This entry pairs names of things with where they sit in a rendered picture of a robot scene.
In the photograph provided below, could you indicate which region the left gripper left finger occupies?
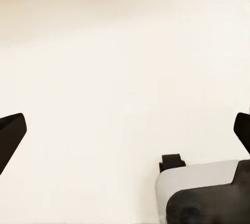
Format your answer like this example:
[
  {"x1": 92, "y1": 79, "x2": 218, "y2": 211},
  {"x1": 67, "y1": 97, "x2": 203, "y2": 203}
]
[{"x1": 0, "y1": 113, "x2": 27, "y2": 174}]

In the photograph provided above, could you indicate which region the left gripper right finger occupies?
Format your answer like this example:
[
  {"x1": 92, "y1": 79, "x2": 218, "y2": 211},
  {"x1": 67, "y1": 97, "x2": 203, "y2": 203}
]
[{"x1": 233, "y1": 112, "x2": 250, "y2": 154}]

